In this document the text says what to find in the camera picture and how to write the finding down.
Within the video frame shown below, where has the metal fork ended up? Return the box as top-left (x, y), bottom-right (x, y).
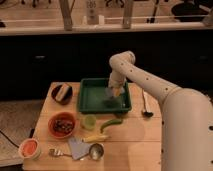
top-left (49, 149), bottom-right (70, 157)

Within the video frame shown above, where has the green plastic tray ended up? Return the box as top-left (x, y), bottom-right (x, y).
top-left (77, 78), bottom-right (132, 114)

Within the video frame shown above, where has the beige sandwich block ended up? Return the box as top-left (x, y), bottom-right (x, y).
top-left (55, 83), bottom-right (70, 101)

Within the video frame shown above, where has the black ladle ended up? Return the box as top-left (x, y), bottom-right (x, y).
top-left (142, 91), bottom-right (153, 118)

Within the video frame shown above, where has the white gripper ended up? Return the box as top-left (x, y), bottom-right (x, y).
top-left (108, 71), bottom-right (125, 98)

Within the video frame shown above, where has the yellow toy corn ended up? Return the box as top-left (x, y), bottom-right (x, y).
top-left (82, 134), bottom-right (109, 143)

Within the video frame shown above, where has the orange-filled white cup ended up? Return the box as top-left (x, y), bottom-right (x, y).
top-left (18, 138), bottom-right (41, 160)

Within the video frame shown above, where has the metal measuring cup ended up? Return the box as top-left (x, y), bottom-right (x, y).
top-left (81, 143), bottom-right (104, 161)

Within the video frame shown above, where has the green toy pepper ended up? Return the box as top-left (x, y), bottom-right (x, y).
top-left (100, 118), bottom-right (123, 133)

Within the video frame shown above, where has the green cup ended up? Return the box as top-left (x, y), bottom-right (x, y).
top-left (81, 115), bottom-right (96, 130)

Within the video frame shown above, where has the orange bowl with food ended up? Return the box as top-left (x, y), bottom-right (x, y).
top-left (48, 112), bottom-right (76, 139)

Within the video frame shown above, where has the dark bowl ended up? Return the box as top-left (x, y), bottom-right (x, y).
top-left (51, 83), bottom-right (73, 105)

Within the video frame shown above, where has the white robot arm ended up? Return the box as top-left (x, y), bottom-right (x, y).
top-left (108, 51), bottom-right (213, 171)

